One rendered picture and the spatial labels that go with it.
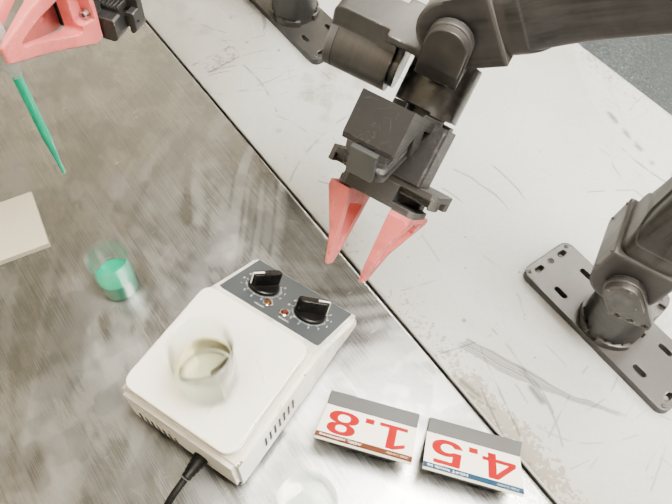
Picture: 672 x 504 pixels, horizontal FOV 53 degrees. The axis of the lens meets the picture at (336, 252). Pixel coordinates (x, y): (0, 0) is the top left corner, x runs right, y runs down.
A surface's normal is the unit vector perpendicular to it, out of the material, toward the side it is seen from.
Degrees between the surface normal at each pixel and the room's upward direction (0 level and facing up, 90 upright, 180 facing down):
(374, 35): 90
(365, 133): 42
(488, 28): 90
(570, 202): 0
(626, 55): 0
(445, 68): 90
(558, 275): 0
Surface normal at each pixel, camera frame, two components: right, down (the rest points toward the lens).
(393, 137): -0.34, 0.07
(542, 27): -0.26, 0.79
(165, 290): 0.03, -0.54
